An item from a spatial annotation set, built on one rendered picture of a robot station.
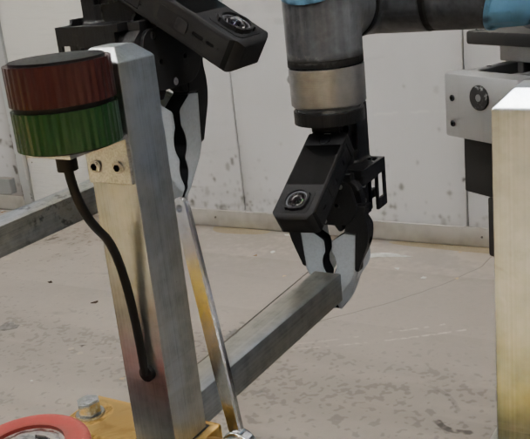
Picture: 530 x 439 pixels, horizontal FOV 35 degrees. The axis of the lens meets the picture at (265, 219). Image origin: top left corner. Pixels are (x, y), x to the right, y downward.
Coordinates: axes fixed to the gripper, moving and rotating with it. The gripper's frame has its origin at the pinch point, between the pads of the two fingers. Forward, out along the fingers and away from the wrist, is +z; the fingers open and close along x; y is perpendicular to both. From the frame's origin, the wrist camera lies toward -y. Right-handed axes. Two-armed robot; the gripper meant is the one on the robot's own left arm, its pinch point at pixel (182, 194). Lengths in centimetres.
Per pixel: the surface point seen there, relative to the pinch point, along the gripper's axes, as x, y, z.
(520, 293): 13.6, -30.0, -1.0
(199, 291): 5.5, -4.6, 5.5
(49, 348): -124, 160, 100
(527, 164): 13.6, -30.4, -7.4
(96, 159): 13.9, -4.7, -6.7
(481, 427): -129, 17, 101
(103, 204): 13.6, -4.3, -3.8
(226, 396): 7.5, -7.3, 12.6
